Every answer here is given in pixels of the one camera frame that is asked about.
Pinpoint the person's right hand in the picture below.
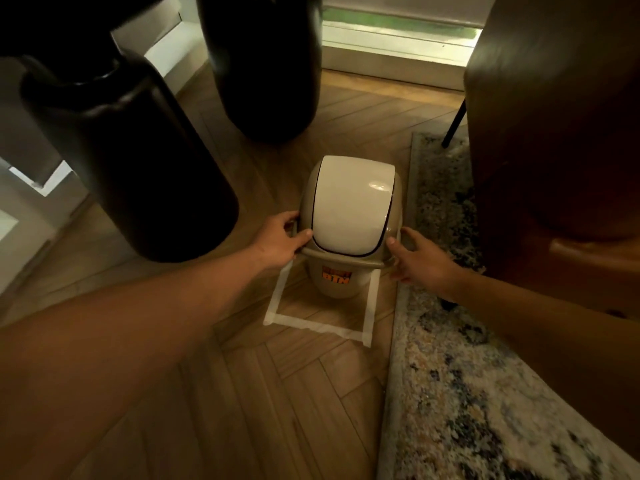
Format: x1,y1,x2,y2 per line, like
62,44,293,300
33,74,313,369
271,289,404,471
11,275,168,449
386,227,467,302

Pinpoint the person's right forearm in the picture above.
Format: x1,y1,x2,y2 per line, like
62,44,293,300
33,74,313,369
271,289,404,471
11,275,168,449
442,267,640,468

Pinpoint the person's left hand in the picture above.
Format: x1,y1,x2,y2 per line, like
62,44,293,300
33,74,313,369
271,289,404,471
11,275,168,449
249,211,314,270

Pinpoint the brown wooden armchair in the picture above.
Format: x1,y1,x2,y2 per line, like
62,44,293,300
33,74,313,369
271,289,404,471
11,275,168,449
441,0,640,315

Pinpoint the white tape square marking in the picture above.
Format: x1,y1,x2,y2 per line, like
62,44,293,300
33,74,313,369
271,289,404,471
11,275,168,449
263,258,378,348

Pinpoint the beige swing-lid trash bin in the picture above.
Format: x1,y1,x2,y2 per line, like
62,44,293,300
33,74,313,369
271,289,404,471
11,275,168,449
294,155,405,300

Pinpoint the large black floor vase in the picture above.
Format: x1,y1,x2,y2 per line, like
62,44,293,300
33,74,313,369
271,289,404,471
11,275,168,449
19,49,240,264
196,0,323,144

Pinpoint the patterned grey blue rug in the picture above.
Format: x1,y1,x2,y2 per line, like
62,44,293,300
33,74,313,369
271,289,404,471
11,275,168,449
376,132,640,480

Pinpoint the window frame sill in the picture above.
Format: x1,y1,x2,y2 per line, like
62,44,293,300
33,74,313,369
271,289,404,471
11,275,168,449
320,7,483,91

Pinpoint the person's left forearm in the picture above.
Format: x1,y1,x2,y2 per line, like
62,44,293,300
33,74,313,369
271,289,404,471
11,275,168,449
0,245,271,480

